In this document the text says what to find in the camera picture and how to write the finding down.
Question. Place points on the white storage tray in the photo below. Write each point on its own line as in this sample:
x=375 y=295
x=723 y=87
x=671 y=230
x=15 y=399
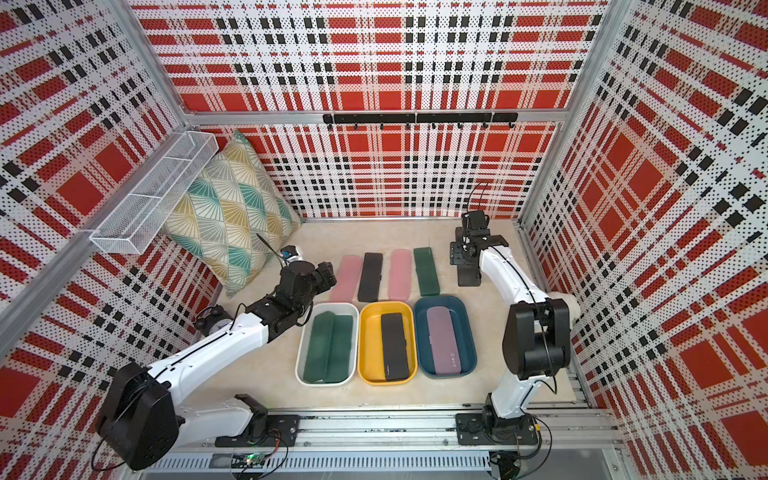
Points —
x=338 y=308

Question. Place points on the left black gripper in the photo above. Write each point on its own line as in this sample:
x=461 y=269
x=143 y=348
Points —
x=324 y=276

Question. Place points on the black pencil case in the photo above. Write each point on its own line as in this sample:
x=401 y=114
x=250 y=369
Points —
x=469 y=273
x=394 y=346
x=370 y=280

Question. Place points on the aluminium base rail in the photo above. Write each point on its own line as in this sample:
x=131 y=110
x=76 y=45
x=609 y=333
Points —
x=566 y=426

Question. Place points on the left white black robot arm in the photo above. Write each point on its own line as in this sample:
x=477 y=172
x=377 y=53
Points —
x=144 y=415

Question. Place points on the patterned throw pillow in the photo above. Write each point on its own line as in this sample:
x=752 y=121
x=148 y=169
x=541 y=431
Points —
x=232 y=216

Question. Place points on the teal storage tray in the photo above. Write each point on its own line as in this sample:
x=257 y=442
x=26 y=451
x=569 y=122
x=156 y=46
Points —
x=462 y=328

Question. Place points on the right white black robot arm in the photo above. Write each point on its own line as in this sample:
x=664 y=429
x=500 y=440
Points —
x=535 y=342

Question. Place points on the white plush seal toy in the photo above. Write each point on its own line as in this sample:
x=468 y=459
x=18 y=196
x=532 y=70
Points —
x=574 y=308

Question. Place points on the black hook rail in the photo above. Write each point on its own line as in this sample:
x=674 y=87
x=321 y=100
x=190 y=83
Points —
x=482 y=118

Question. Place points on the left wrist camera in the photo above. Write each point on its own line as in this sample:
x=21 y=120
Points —
x=290 y=253

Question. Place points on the pink pencil case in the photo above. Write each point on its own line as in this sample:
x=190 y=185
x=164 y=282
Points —
x=348 y=277
x=400 y=275
x=443 y=342

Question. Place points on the black alarm clock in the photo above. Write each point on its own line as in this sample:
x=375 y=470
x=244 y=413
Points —
x=211 y=319

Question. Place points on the white wire mesh shelf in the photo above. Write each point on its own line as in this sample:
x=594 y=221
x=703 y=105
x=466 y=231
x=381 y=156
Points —
x=137 y=219

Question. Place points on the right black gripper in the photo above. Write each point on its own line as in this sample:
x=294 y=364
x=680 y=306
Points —
x=456 y=252

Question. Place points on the yellow storage tray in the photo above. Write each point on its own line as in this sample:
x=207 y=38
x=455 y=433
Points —
x=371 y=363

